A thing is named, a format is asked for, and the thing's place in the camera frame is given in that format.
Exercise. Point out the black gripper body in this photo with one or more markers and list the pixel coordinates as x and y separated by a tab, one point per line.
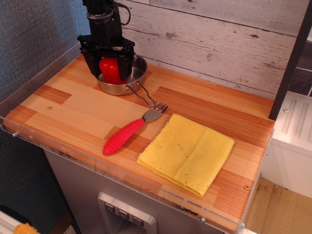
106	37

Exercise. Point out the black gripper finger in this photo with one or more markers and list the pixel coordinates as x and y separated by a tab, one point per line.
92	58
125	63

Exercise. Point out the red capsicum with green stem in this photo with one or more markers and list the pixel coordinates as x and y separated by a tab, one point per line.
110	72

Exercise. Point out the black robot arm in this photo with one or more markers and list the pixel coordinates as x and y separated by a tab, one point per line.
108	7

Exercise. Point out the clear acrylic table guard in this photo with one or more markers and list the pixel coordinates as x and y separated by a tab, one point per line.
72	118

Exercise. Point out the folded yellow cloth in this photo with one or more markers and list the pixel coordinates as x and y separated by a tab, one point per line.
187	153

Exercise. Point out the grey toy fridge cabinet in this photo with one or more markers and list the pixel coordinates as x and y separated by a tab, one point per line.
101	205

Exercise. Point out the orange object bottom left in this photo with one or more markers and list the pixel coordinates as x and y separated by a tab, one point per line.
25	229

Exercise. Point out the white toy sink unit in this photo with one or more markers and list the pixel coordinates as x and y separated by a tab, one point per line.
288	159

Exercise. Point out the stainless steel pot with handle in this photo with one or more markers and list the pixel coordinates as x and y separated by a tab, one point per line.
134	85

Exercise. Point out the fork with red handle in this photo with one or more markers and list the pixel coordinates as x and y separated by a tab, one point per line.
119	138

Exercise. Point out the dark vertical post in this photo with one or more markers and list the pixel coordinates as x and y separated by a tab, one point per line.
292	63

